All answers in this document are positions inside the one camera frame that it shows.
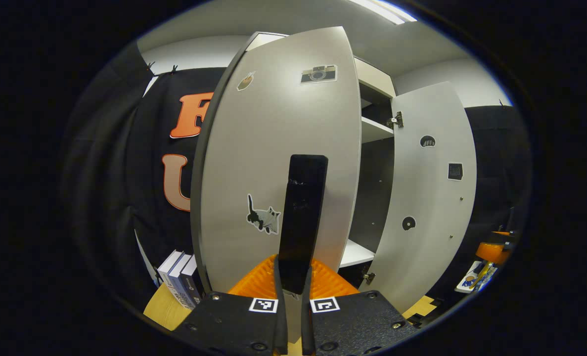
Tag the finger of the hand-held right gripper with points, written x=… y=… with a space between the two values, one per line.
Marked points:
x=493 y=252

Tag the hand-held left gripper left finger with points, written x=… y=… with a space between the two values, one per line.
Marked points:
x=281 y=306

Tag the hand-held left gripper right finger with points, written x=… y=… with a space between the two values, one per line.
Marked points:
x=306 y=316

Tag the beige cabinet door headphone sticker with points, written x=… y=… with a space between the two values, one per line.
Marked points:
x=431 y=198

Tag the beige double-door shoe cabinet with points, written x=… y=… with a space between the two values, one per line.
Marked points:
x=375 y=131

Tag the yellow pen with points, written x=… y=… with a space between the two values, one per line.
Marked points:
x=482 y=274

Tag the white printed flat box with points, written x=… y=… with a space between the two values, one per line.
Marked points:
x=466 y=283

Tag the white spine book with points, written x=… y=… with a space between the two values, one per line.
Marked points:
x=170 y=264

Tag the black backdrop cloth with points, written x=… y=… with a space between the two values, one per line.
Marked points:
x=125 y=198

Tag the ceiling light panel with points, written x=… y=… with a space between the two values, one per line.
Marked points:
x=382 y=11

